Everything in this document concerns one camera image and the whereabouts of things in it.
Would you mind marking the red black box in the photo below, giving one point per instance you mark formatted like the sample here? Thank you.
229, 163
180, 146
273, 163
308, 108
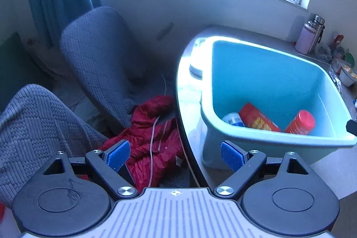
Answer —
336, 42

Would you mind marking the red down jacket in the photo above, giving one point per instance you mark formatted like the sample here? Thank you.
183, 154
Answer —
154, 146

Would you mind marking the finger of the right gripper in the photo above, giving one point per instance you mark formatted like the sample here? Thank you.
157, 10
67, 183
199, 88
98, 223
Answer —
351, 127

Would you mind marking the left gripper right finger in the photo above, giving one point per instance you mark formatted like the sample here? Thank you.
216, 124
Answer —
246, 167

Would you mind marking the grey knit chair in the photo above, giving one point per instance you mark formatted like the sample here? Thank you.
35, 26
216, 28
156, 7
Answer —
116, 74

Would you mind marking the pink water bottle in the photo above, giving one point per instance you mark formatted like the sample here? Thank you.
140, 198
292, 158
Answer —
306, 37

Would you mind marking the red snack box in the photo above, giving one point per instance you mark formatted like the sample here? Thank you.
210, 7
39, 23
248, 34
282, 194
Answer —
252, 117

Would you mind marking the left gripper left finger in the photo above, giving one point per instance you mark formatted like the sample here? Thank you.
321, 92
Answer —
104, 167

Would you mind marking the red lid jar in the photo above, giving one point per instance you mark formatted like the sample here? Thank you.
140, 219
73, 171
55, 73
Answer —
302, 124

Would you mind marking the white bowl with food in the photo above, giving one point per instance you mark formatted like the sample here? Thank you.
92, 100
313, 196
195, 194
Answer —
347, 75

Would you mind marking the teal plastic storage bin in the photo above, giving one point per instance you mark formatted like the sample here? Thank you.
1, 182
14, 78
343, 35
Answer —
279, 84

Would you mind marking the blue white can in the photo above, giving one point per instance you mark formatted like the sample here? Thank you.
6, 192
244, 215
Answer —
234, 119

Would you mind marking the steel thermos bottle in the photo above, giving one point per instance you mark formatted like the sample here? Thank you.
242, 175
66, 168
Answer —
319, 23

